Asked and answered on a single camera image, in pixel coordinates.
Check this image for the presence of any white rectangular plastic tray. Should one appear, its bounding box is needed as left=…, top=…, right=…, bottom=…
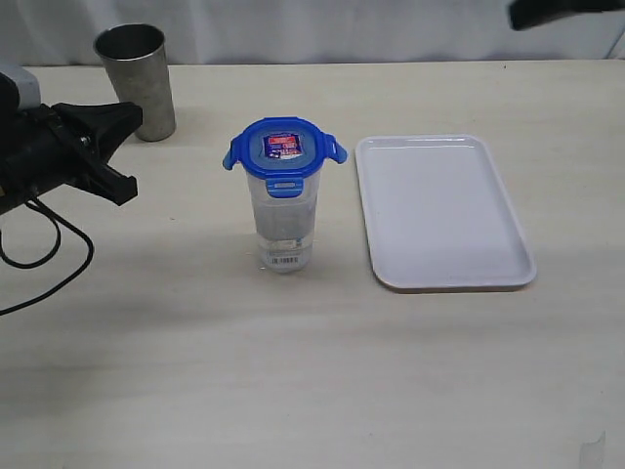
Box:
left=354, top=135, right=537, bottom=292

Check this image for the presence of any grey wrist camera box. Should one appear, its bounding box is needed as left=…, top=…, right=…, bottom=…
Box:
left=0, top=63, right=41, bottom=115

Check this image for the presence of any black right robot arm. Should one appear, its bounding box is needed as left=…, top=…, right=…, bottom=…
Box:
left=508, top=0, right=624, bottom=31

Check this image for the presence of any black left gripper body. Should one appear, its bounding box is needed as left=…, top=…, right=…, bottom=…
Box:
left=1, top=103, right=81, bottom=214

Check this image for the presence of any clear tall plastic container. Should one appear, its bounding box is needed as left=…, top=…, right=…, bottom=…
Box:
left=247, top=172, right=320, bottom=274

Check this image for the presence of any blue plastic lid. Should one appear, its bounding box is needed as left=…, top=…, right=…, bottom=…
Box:
left=223, top=117, right=348, bottom=199

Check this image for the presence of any stainless steel cup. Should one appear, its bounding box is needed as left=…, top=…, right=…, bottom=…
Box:
left=94, top=23, right=177, bottom=142

